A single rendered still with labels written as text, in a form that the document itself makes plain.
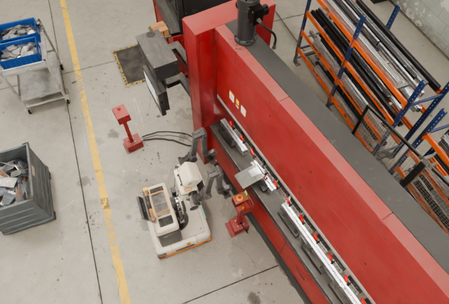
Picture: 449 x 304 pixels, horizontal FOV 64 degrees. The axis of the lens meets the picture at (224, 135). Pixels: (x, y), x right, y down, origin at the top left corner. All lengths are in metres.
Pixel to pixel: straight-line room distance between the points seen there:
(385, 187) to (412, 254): 0.42
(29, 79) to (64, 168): 1.54
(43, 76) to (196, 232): 3.39
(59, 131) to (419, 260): 4.84
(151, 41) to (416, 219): 2.71
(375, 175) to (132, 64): 4.67
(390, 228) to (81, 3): 6.78
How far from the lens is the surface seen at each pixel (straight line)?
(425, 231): 2.50
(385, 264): 2.73
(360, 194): 2.44
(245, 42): 3.06
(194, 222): 4.36
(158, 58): 3.51
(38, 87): 5.99
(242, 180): 3.77
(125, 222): 4.79
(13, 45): 5.74
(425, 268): 2.42
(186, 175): 3.39
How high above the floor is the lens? 4.37
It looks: 57 degrees down
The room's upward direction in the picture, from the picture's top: 1 degrees clockwise
